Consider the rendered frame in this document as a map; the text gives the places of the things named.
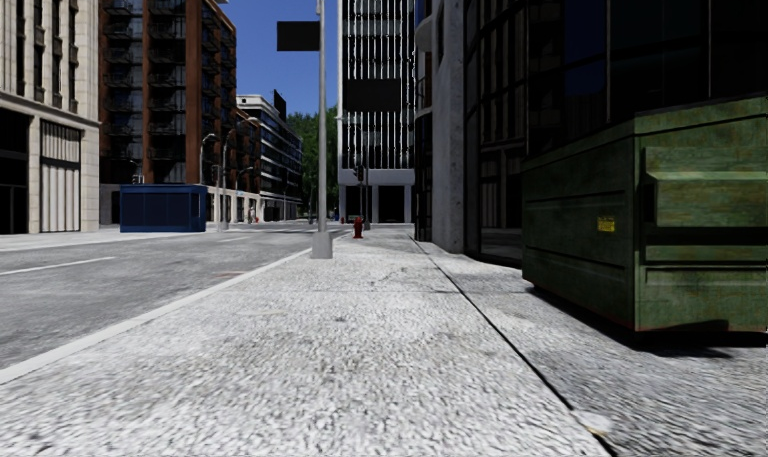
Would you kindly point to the pale stone building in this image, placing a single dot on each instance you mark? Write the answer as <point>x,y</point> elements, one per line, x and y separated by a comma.
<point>48,97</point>

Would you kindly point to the white glass tower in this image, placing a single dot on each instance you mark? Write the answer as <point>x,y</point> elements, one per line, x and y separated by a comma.
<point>375,49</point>

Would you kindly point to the trees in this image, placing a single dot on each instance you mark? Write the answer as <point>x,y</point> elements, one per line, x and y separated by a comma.
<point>312,151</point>

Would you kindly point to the pale glass office building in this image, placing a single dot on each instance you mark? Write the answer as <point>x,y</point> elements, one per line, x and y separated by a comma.
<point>279,151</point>

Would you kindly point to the grey street lamp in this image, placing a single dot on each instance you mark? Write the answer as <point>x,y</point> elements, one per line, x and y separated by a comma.
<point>203,157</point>
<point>322,157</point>
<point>224,181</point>

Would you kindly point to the blue booth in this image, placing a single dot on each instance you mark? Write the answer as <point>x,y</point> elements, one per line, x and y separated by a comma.
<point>162,208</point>

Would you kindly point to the green dumpster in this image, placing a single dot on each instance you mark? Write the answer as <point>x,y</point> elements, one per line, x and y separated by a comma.
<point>576,229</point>

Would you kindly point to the red brick building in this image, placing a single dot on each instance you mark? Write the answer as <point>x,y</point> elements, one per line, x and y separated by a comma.
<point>162,79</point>

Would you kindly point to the traffic light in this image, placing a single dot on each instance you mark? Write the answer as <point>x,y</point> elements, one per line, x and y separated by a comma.
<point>363,181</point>

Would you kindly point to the dark glass building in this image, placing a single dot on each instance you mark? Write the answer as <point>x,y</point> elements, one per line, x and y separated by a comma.
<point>540,67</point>

